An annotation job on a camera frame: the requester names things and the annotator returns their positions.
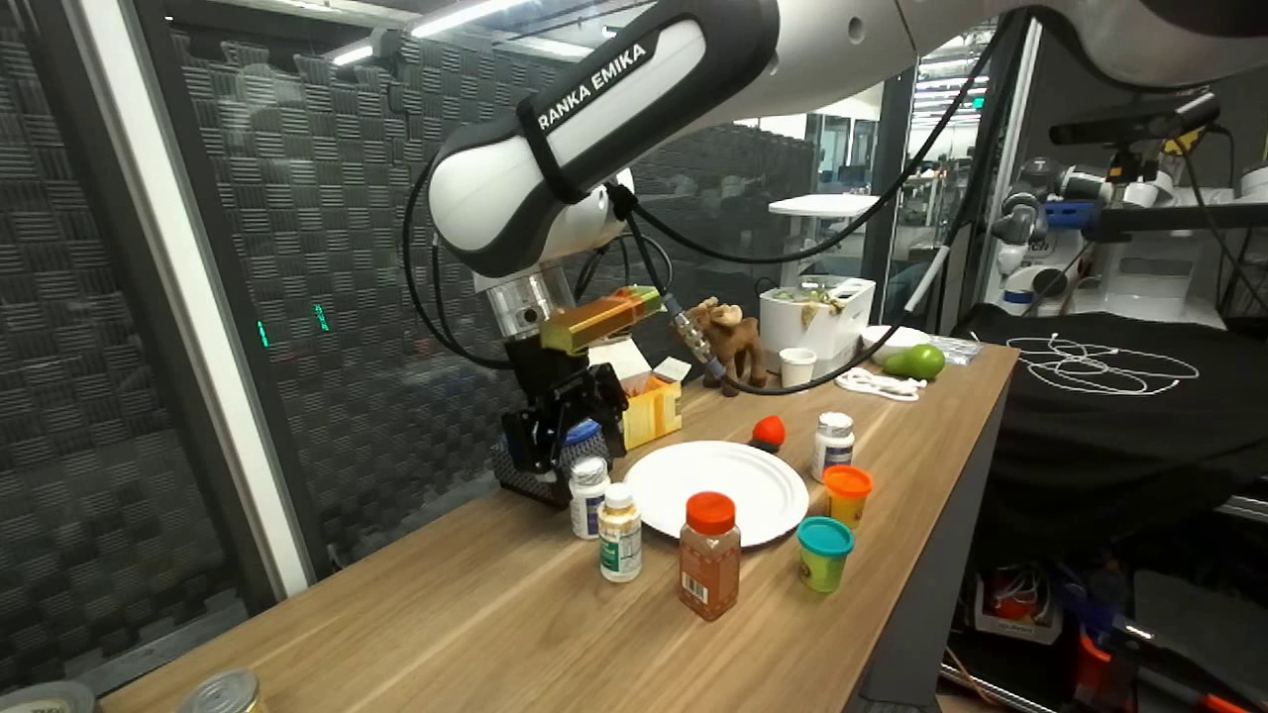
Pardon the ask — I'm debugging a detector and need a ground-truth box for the white paper plate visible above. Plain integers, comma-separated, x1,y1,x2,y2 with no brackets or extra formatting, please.
620,434,814,554

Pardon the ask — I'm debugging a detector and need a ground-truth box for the green toy pear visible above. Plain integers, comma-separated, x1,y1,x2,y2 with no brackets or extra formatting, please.
879,339,951,385

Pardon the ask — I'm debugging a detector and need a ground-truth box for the orange lid dough can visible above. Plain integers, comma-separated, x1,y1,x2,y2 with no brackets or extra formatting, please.
817,465,876,525

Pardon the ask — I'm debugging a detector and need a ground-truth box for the yellow open carton box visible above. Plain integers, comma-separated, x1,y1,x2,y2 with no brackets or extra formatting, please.
585,332,696,457

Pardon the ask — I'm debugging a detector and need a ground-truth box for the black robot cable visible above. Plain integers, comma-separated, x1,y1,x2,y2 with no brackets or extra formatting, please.
399,12,1045,401

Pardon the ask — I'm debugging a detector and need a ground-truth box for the blue sponge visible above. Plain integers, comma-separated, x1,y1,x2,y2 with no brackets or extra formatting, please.
558,416,609,458

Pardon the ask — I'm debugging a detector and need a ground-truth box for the white-capped brown spice jar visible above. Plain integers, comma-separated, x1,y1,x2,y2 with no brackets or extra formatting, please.
596,484,646,585

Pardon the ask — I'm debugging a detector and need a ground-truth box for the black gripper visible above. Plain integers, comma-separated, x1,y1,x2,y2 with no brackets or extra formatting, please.
497,330,636,484

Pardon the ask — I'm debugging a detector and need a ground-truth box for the white paper cup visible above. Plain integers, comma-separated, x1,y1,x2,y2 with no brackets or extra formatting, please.
777,343,822,397

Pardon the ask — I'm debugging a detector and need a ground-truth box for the white tray top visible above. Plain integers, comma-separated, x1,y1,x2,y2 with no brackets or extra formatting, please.
766,189,892,222

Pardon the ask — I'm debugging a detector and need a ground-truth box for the grey box with cables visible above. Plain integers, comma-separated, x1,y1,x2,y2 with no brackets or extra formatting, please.
972,565,1068,651

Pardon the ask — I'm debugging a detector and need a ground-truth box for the white background machine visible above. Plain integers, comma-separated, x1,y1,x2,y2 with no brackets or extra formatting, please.
983,154,1202,322

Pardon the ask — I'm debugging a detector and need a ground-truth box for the white window frame post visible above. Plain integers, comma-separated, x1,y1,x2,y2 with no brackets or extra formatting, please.
72,0,317,607

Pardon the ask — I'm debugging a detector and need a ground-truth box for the red tomato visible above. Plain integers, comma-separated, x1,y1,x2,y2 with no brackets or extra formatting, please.
751,412,793,457

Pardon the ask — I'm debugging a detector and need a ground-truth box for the spice jar red lid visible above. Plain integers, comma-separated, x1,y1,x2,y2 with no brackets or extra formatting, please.
675,488,745,626

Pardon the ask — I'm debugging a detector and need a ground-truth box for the dark grey patterned box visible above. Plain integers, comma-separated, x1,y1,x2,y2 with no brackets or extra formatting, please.
486,439,585,512

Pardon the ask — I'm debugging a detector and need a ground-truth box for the white crumpled cloth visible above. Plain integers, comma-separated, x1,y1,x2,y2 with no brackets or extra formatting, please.
832,364,930,409

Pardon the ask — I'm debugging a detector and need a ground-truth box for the teal lid dough can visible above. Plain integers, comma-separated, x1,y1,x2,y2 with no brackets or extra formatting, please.
793,512,861,598

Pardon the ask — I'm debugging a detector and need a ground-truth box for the white coiled cable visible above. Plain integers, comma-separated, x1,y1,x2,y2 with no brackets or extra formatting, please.
1003,330,1206,405

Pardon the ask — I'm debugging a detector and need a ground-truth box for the tan wrist camera block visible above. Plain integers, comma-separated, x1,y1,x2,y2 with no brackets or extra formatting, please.
538,281,665,356

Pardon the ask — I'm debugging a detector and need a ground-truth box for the orange plastic object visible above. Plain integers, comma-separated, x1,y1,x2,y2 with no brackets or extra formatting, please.
1068,619,1126,710

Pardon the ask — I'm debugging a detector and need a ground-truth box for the black covered table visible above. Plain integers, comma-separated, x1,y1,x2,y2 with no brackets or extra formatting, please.
951,299,1268,499

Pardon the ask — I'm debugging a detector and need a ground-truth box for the black vertical post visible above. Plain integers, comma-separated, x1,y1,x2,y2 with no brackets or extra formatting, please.
861,70,927,330

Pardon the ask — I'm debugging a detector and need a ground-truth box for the white bowl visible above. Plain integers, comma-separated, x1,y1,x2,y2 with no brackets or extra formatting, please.
856,322,935,368

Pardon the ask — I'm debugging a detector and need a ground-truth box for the brown moose plush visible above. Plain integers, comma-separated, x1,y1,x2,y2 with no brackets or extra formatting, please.
680,293,769,397

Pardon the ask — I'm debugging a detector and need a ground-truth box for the white pill bottle blue label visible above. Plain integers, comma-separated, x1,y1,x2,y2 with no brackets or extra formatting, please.
814,409,861,484
562,451,614,544

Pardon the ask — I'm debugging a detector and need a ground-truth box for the white plastic container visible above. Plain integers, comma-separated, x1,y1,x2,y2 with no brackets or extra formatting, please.
757,273,879,380

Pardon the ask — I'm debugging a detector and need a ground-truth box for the metal tin can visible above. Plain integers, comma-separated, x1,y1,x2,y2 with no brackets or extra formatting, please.
175,665,270,713
0,678,101,713

